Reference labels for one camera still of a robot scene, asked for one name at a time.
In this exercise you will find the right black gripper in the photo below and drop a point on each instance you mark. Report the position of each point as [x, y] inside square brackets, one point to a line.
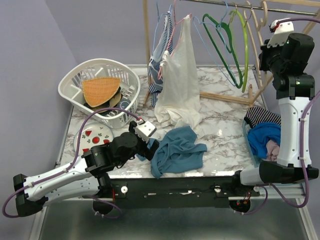
[265, 50]

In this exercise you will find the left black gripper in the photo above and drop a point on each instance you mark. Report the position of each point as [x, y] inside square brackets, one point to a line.
[145, 151]

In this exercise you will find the teal blue tank top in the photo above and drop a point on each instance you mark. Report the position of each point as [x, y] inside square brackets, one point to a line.
[177, 153]

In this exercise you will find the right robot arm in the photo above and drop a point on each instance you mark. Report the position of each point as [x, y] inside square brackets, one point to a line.
[295, 92]

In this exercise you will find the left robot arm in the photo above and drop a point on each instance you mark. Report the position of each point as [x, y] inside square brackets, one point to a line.
[87, 176]

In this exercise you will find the beige wooden hanger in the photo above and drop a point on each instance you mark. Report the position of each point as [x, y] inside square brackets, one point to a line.
[257, 50]

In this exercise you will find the lime green hanger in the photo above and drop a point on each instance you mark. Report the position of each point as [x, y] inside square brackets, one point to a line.
[244, 78]

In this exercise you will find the white tank top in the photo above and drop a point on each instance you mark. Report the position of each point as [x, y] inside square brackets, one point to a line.
[178, 104]

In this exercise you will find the wooden clothes rack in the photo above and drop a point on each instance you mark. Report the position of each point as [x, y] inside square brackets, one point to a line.
[251, 99]

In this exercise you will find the dark plates in basket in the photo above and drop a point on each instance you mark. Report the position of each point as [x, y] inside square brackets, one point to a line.
[117, 101]

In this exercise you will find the watermelon pattern plate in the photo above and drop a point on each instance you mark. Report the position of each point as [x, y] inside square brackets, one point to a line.
[94, 134]

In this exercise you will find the black white striped garment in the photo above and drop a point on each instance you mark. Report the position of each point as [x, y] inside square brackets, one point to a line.
[257, 115]

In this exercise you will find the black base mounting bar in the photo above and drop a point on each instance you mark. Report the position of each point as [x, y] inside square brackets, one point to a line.
[174, 192]

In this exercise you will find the orange woven mat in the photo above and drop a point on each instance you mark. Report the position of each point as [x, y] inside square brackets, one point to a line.
[97, 91]

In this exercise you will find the bright blue garment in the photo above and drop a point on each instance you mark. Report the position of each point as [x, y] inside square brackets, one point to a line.
[260, 135]

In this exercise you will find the white plastic laundry basket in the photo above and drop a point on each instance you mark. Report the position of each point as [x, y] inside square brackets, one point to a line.
[70, 88]

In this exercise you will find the pink garment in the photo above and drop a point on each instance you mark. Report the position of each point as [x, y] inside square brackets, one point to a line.
[272, 151]

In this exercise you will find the blue striped garment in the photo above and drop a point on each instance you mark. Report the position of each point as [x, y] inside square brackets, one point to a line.
[156, 86]

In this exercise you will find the teal plastic bin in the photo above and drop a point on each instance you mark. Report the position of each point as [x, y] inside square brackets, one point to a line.
[255, 160]

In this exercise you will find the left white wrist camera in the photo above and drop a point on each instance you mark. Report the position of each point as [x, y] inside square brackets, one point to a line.
[145, 129]

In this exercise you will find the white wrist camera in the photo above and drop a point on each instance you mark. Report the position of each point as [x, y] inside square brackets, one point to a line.
[145, 129]
[280, 31]

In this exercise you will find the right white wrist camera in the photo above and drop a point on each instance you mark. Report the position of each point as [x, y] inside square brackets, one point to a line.
[280, 31]

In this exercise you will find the pink wire hanger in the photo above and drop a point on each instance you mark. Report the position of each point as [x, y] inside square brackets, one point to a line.
[172, 42]

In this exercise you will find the light blue wire hanger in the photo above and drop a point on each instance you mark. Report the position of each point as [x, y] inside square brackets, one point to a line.
[160, 25]

